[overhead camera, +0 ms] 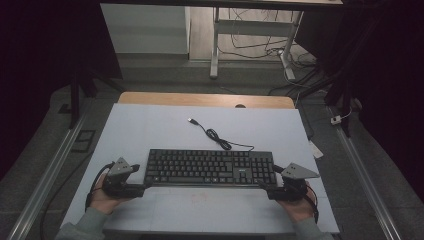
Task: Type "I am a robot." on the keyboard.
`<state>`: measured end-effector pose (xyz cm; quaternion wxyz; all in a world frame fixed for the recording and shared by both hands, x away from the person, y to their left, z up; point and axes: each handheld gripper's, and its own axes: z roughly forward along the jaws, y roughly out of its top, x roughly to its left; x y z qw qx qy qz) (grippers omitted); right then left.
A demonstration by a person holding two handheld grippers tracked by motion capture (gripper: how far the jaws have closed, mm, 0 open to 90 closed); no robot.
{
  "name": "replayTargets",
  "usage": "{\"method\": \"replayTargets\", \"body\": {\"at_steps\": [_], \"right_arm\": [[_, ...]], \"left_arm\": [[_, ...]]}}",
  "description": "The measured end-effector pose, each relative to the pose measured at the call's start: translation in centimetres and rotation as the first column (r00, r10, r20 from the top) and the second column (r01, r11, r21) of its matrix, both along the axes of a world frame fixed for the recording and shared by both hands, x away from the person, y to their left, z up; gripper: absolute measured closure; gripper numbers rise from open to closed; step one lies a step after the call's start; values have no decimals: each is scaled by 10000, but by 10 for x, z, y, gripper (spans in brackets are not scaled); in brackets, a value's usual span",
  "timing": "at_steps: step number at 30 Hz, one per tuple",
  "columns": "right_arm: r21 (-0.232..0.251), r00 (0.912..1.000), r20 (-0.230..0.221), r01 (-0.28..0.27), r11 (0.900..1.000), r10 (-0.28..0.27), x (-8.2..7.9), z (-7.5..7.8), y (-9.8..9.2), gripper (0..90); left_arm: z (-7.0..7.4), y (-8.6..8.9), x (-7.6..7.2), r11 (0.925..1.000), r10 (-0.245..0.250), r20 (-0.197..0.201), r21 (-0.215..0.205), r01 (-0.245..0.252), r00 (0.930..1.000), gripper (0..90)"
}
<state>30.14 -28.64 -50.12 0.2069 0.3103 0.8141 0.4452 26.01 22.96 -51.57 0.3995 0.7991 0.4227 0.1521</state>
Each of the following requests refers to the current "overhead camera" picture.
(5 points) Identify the white paper tag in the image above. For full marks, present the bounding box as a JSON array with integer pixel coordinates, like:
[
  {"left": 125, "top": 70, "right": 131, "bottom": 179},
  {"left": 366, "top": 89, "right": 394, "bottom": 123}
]
[{"left": 308, "top": 140, "right": 325, "bottom": 160}]

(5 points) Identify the right hand-held gripper black cable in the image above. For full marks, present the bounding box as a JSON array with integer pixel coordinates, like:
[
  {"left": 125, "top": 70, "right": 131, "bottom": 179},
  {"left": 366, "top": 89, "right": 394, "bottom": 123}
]
[{"left": 303, "top": 184, "right": 320, "bottom": 224}]

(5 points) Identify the black metal stand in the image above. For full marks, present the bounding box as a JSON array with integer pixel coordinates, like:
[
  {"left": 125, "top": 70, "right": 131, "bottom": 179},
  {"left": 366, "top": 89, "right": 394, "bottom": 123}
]
[
  {"left": 299, "top": 19, "right": 359, "bottom": 138},
  {"left": 68, "top": 63, "right": 127, "bottom": 130}
]

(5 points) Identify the aluminium rail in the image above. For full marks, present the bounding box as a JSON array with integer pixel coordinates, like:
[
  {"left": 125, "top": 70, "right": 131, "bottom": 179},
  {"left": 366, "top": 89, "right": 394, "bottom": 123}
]
[
  {"left": 6, "top": 109, "right": 90, "bottom": 240},
  {"left": 328, "top": 106, "right": 403, "bottom": 240}
]

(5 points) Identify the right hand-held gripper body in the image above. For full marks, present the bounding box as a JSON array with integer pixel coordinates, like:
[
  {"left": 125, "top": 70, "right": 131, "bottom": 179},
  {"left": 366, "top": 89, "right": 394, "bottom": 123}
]
[{"left": 266, "top": 162, "right": 320, "bottom": 202}]

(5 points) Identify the tangle of black floor cables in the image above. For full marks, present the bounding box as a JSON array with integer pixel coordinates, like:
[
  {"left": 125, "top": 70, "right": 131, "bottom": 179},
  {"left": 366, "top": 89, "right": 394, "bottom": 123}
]
[{"left": 218, "top": 8, "right": 318, "bottom": 69}]

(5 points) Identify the black keyboard usb cable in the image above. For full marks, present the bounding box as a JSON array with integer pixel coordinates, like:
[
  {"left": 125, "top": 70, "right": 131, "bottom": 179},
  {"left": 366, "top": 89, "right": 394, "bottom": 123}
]
[{"left": 187, "top": 117, "right": 255, "bottom": 152}]

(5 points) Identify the white desk frame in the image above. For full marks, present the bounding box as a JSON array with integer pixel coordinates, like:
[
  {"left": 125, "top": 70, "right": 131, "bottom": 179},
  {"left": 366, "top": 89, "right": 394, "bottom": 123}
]
[{"left": 209, "top": 6, "right": 305, "bottom": 81}]

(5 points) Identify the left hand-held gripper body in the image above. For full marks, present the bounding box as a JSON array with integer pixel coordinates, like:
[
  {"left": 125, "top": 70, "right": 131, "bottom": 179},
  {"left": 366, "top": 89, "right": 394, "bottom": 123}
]
[{"left": 101, "top": 157, "right": 146, "bottom": 200}]

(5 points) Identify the black keyboard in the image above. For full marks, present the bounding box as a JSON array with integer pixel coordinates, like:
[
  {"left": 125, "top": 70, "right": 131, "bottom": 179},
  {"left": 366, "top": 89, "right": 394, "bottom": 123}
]
[{"left": 143, "top": 148, "right": 278, "bottom": 188}]

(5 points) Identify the black floor socket frame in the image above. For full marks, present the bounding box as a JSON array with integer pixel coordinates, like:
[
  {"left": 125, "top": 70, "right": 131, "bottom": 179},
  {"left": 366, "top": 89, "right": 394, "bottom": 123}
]
[{"left": 71, "top": 129, "right": 97, "bottom": 154}]

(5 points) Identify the white board mat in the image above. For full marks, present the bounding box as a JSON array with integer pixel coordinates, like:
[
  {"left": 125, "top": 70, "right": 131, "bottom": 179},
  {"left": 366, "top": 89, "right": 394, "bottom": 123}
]
[{"left": 59, "top": 103, "right": 340, "bottom": 234}]

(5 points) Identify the thin black floor cable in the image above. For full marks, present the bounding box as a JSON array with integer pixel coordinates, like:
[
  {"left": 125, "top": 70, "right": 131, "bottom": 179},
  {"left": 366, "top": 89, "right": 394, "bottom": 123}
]
[{"left": 39, "top": 151, "right": 95, "bottom": 240}]

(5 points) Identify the white cabinet panel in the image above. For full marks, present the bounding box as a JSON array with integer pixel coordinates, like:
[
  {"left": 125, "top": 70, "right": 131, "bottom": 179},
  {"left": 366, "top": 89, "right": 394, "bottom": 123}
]
[{"left": 100, "top": 3, "right": 192, "bottom": 56}]

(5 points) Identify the black curtain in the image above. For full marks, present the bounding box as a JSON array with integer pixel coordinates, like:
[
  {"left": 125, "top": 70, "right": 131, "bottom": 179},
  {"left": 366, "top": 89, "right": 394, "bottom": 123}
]
[
  {"left": 0, "top": 0, "right": 123, "bottom": 181},
  {"left": 294, "top": 0, "right": 424, "bottom": 201}
]

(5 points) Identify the person's right hand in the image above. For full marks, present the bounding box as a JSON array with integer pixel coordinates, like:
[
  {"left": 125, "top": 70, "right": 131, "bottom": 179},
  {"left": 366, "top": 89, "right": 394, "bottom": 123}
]
[{"left": 276, "top": 181, "right": 317, "bottom": 224}]

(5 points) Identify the person's left hand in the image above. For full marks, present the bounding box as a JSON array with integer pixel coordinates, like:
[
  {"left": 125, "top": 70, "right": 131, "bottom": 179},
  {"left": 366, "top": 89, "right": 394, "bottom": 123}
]
[{"left": 88, "top": 173, "right": 134, "bottom": 215}]

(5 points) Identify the wooden table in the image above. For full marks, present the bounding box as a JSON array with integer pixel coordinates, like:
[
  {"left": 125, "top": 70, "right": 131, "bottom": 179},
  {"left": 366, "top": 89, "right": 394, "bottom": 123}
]
[{"left": 118, "top": 91, "right": 296, "bottom": 110}]

